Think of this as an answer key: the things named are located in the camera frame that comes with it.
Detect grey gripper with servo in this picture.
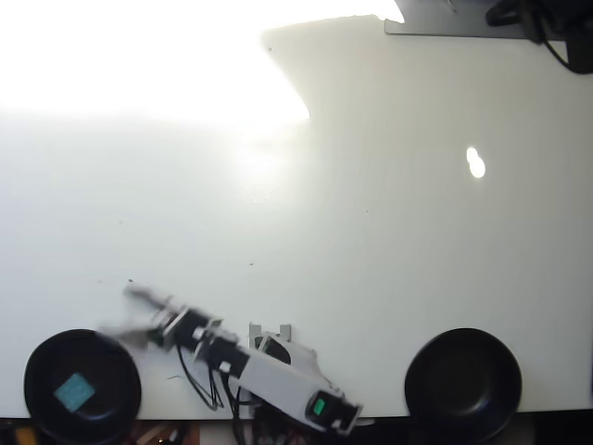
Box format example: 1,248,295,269
95,284,181,350

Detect blue foam cube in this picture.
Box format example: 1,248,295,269
53,373,96,413

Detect black round bowl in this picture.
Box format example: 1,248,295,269
22,328,143,444
404,327,524,444

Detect grey metal stand base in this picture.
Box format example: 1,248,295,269
384,0,548,43

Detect black device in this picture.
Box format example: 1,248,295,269
485,0,593,75

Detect black servo cable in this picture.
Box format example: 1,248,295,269
177,345,224,413
226,373,260,445

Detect black cable loop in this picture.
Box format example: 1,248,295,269
536,27,572,71

